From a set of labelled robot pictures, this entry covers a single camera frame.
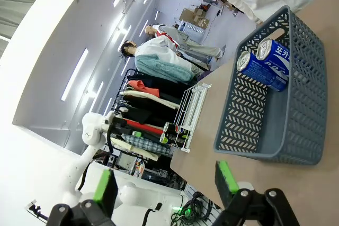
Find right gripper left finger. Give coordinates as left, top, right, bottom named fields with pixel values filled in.
left=47, top=169, right=119, bottom=226

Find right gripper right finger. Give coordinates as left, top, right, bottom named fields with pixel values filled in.
left=211, top=160, right=300, bottom=226

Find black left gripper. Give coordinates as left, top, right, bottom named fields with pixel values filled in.
left=110, top=116, right=144, bottom=137

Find grey plastic lattice basket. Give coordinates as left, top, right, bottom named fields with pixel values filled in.
left=213, top=5, right=327, bottom=166

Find blue Pocari Sweat can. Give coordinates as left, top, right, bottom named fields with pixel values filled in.
left=236, top=50, right=289, bottom=92
left=256, top=38, right=292, bottom=77

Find red garment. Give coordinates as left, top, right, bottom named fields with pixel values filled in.
left=126, top=119, right=164, bottom=134

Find plaid garment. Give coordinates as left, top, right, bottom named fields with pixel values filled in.
left=122, top=133, right=172, bottom=155

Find black can with green trim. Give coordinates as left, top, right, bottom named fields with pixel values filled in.
left=159, top=132, right=189, bottom=145

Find black Pepsi can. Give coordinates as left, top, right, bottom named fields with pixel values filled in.
left=163, top=122, right=190, bottom=134

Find cream garment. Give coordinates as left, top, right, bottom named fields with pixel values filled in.
left=120, top=90, right=181, bottom=110

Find orange garment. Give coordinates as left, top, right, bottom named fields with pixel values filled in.
left=128, top=79, right=161, bottom=98

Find black garment rack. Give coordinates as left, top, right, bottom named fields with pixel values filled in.
left=111, top=68, right=198, bottom=162

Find teal quilted cloth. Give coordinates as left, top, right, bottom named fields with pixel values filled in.
left=134, top=53, right=196, bottom=84

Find dark-haired mannequin white shirt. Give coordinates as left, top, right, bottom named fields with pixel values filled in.
left=120, top=37, right=203, bottom=84

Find bald mannequin grey clothes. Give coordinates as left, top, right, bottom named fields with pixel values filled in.
left=145, top=24, right=226, bottom=61

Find white shelf cart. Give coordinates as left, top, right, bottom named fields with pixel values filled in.
left=176, top=19, right=207, bottom=37

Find brown cardboard box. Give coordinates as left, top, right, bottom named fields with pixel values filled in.
left=194, top=8, right=210, bottom=28
left=179, top=7, right=196, bottom=23

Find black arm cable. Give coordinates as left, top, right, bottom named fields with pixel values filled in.
left=76, top=161, right=92, bottom=192

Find black cable tangle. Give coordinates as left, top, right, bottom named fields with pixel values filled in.
left=171, top=191, right=221, bottom=226

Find black plug cable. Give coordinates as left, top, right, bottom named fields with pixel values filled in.
left=142, top=202, right=163, bottom=226

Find white wire can dispenser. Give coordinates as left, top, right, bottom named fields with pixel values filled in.
left=173, top=82, right=212, bottom=153

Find black clamp bracket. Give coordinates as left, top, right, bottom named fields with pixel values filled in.
left=25, top=198, right=50, bottom=221

